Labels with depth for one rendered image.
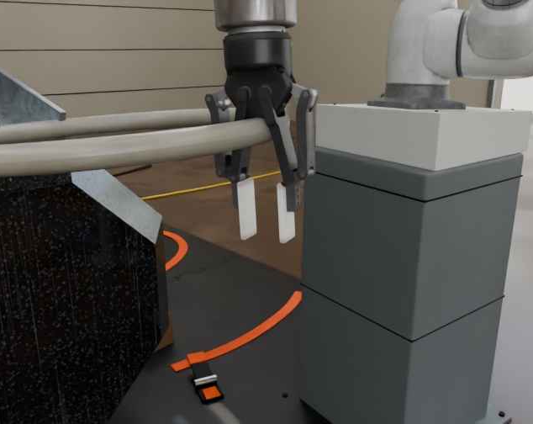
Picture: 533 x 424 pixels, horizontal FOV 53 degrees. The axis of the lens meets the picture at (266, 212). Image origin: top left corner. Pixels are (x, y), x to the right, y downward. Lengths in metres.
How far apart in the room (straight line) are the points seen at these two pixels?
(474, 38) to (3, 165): 1.04
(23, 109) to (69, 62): 5.89
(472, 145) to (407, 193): 0.20
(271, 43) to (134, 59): 6.68
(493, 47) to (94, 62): 6.09
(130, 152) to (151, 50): 6.84
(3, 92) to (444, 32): 0.94
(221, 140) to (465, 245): 0.93
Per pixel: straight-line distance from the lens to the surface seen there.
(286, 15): 0.59
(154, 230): 1.45
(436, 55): 1.35
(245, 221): 0.64
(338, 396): 1.61
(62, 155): 0.51
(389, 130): 1.29
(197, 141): 0.53
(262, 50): 0.58
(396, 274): 1.30
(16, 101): 1.09
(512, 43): 1.30
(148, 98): 7.33
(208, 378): 1.80
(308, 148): 0.59
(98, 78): 7.07
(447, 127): 1.23
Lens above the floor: 1.06
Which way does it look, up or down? 17 degrees down
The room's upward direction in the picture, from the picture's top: straight up
